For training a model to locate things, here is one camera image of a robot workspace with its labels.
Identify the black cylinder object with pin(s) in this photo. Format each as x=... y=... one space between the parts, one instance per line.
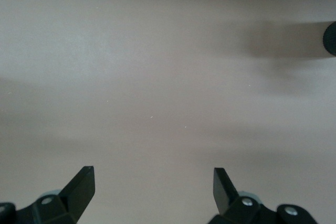
x=330 y=39

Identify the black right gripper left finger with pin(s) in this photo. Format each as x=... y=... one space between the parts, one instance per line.
x=76 y=195

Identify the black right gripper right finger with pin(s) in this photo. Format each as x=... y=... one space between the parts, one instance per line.
x=223 y=195

